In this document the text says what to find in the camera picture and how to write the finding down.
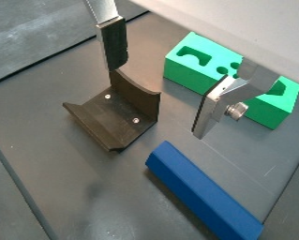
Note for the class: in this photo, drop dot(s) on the black curved cradle stand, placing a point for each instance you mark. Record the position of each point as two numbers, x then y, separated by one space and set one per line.
119 114

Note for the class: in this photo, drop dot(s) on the blue hexagonal prism block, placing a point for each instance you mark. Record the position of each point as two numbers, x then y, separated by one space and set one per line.
226 217

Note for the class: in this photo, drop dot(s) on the green foam shape board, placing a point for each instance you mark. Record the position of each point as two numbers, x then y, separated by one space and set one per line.
198 62

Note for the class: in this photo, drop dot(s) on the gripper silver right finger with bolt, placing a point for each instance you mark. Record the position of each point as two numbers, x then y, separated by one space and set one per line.
225 98

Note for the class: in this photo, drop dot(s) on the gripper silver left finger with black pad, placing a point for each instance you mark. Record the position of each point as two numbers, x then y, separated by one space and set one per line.
111 31

